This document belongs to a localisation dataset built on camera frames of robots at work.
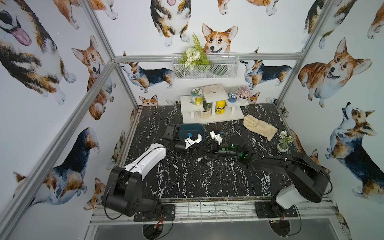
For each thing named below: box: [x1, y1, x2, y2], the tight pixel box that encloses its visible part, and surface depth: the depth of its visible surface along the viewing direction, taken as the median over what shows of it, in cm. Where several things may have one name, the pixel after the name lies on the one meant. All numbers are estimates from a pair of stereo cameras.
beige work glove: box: [243, 114, 279, 142], surface depth 109 cm
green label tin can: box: [190, 87, 204, 106], surface depth 99 cm
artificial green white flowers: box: [179, 33, 210, 71], surface depth 82 cm
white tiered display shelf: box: [180, 83, 249, 124], surface depth 111 cm
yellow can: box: [215, 100, 226, 114], surface depth 112 cm
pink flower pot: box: [236, 85, 252, 105], surface depth 97 cm
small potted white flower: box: [277, 130, 293, 153], surface depth 94 cm
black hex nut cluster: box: [196, 156, 214, 169], surface depth 92 cm
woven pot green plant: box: [198, 101, 213, 120], surface depth 112 cm
